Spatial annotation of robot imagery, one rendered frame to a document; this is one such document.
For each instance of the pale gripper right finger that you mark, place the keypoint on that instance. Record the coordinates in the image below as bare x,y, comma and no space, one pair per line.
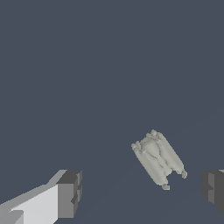
215,188

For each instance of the pale grey ridged object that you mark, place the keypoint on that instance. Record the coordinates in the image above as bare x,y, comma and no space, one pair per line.
159,159

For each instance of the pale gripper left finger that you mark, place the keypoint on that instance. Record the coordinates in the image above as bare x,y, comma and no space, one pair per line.
43,202

